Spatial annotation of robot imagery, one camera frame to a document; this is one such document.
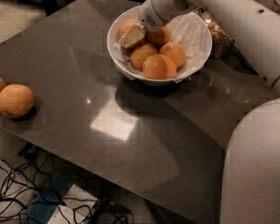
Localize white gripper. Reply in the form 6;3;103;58
119;0;198;49

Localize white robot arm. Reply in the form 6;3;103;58
120;0;280;224

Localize white bowl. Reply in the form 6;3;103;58
106;5;213;87

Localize orange front in bowl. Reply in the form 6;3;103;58
143;54;176;80

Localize white plastic bowl liner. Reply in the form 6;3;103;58
111;11;208;84

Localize glass jar of nuts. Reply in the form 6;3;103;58
198;8;232;59

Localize orange on table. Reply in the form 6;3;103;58
0;84;35;119

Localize blue device on floor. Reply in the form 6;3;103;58
27;174;73;224

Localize black cables on floor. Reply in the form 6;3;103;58
0;147;134;224

